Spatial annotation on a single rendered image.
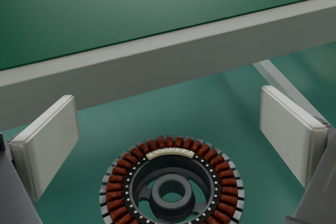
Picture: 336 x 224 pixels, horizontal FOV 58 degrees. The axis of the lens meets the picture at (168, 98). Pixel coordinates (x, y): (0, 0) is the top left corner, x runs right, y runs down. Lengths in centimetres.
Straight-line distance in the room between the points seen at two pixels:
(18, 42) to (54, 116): 16
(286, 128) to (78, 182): 97
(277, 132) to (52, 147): 12
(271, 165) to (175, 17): 86
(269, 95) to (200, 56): 13
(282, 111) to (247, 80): 121
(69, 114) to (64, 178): 93
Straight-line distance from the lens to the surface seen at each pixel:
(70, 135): 19
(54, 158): 17
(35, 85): 27
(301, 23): 34
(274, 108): 18
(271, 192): 106
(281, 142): 17
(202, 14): 31
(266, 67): 114
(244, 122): 120
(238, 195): 25
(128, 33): 29
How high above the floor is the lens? 91
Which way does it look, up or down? 46 degrees down
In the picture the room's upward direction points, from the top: 3 degrees counter-clockwise
